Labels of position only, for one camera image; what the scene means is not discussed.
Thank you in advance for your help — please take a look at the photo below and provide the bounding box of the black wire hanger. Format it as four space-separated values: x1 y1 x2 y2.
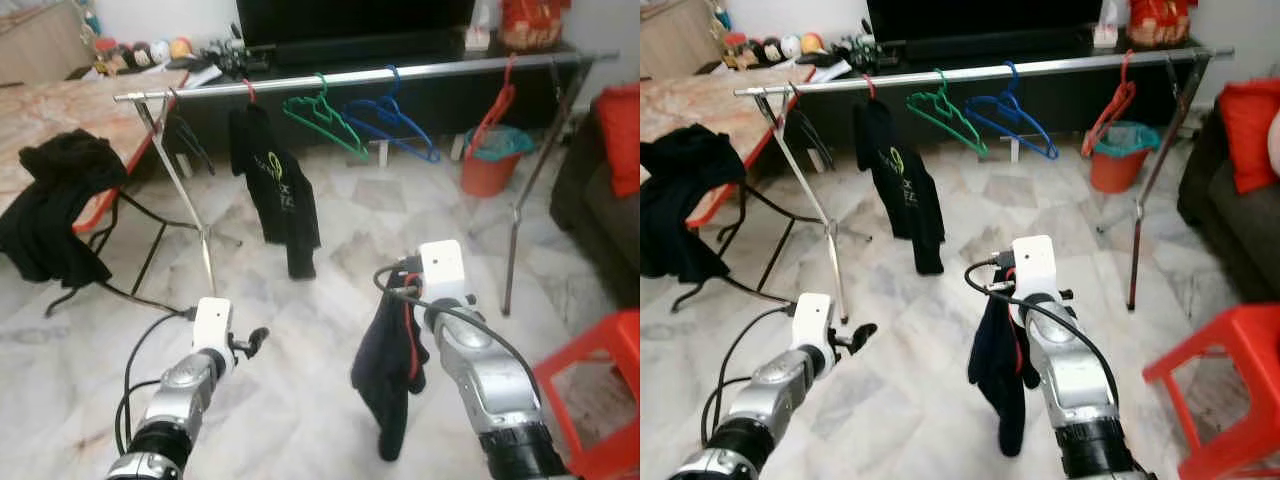
785 97 836 171
160 100 216 176

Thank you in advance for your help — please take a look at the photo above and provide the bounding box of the black television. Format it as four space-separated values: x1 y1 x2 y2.
235 0 476 46
865 0 1104 43

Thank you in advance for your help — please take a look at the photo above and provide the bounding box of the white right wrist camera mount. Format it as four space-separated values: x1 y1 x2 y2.
417 240 467 303
1012 235 1059 301

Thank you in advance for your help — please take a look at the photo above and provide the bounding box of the black tv console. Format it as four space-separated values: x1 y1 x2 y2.
70 40 581 151
695 38 1201 146

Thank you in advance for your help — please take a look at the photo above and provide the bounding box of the black shirt with green logo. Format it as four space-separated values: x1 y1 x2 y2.
228 102 321 281
640 123 749 284
853 98 946 276
0 128 129 289

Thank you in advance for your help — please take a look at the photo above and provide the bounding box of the light wooden cabinet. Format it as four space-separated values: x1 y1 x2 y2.
0 0 96 86
640 0 721 81

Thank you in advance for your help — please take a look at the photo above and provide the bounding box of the orange plastic bucket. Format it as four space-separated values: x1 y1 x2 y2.
1088 120 1161 193
460 125 534 198

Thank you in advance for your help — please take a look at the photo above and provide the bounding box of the red plastic stool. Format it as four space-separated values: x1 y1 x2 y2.
1143 303 1280 480
533 308 640 480

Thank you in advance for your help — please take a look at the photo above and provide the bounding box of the red seated figurine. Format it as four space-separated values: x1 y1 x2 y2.
500 0 571 51
1128 0 1199 48

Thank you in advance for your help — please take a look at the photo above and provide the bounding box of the marble pattern folding table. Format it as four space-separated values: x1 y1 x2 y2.
640 65 816 311
0 70 191 316

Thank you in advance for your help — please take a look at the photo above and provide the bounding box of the dark grey sofa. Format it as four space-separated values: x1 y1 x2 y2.
550 105 640 306
1177 105 1280 301

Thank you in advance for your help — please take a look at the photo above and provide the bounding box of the red cushion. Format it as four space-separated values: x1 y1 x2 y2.
595 83 640 198
1217 78 1280 196

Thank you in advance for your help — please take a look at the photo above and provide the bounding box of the silver metal clothes rack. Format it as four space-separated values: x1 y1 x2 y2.
733 45 1208 323
113 50 619 317

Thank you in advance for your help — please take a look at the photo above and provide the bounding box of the teal plastic bag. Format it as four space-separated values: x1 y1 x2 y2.
468 125 534 161
1093 120 1161 156

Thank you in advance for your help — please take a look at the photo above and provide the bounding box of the black electronic gadget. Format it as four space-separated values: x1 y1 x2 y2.
215 45 256 79
845 40 886 73

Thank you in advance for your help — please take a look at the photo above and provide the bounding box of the blue plastic hanger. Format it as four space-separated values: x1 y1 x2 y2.
965 62 1061 161
343 66 441 164

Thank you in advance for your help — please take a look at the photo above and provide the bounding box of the green plastic hanger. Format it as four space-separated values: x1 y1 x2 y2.
906 68 991 158
282 73 369 161

